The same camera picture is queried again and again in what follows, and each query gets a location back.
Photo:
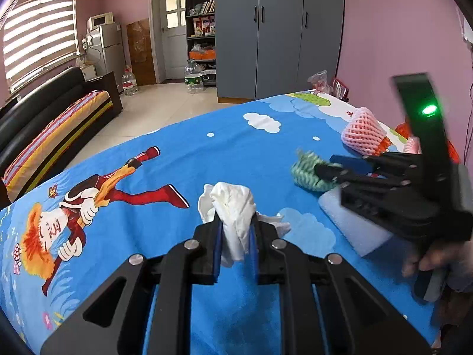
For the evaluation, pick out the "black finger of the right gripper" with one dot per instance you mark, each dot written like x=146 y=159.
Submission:
x=385 y=177

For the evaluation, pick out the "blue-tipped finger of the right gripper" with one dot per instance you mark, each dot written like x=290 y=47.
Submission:
x=385 y=164

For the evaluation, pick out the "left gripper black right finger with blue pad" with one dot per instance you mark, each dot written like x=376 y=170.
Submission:
x=326 y=305

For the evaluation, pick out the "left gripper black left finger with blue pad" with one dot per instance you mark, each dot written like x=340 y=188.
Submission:
x=144 y=307

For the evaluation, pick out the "pink foam fruit net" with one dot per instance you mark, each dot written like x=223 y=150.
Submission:
x=365 y=135
x=412 y=146

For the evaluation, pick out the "green white patterned cloth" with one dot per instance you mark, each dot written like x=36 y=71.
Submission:
x=304 y=175

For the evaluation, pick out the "white tissue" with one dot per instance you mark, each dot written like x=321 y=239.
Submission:
x=235 y=206

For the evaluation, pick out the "orange-lined trash bin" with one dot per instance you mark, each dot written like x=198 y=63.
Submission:
x=430 y=139

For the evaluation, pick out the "person's right hand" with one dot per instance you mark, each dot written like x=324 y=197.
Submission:
x=456 y=256

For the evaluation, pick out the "red bucket with bags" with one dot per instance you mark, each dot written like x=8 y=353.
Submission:
x=335 y=87

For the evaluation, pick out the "cartoon blue tablecloth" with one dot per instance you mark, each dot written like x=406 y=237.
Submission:
x=254 y=145

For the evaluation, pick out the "white wifi router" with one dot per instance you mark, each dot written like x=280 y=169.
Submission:
x=466 y=30

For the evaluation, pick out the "grey wardrobe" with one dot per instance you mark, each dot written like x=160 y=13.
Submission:
x=272 y=47

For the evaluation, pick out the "large water bottle green label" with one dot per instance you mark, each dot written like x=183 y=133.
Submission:
x=193 y=77

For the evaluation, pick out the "striped sofa cushion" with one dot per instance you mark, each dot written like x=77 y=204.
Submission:
x=58 y=143

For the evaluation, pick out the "dark bookshelf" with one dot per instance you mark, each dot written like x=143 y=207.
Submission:
x=201 y=36

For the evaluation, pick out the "water bottle red label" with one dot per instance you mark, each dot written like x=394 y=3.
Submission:
x=129 y=82

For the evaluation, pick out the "brown cardboard sheet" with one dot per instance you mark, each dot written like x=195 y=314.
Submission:
x=140 y=49

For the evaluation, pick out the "grey panel door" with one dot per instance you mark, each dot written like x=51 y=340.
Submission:
x=173 y=37

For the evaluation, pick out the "silver refrigerator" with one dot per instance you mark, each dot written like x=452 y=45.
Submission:
x=106 y=52

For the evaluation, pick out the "white microwave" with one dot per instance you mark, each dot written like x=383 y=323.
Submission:
x=98 y=20

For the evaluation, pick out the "window zebra blind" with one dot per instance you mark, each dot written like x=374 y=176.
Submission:
x=38 y=36

